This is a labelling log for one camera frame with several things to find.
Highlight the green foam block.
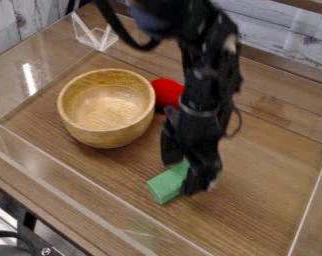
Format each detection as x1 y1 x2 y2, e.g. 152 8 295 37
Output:
147 161 190 205

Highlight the clear acrylic corner bracket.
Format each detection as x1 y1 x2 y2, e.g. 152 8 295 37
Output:
71 13 119 52

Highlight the red plush strawberry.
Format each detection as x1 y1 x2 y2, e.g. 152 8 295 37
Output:
151 78 184 111

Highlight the black table leg frame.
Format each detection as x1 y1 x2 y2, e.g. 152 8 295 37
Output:
0 213 65 256

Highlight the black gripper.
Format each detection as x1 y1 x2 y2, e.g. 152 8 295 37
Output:
160 100 235 196

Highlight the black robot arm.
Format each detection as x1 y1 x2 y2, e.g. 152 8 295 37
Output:
131 0 243 196

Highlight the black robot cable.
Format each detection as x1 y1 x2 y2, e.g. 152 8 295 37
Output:
94 0 164 52

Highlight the wooden brown bowl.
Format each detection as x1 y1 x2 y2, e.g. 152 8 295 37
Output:
57 68 155 149

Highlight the clear acrylic wall panel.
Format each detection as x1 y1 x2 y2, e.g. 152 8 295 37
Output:
0 125 212 256

